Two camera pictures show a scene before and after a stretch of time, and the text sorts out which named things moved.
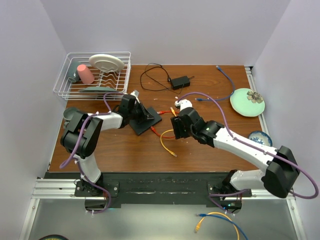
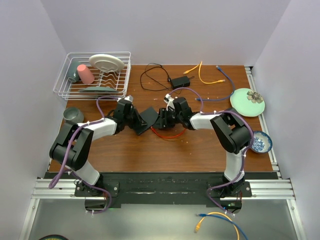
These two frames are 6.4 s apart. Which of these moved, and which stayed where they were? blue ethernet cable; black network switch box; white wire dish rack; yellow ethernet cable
Moved: yellow ethernet cable
Stayed: white wire dish rack; blue ethernet cable; black network switch box
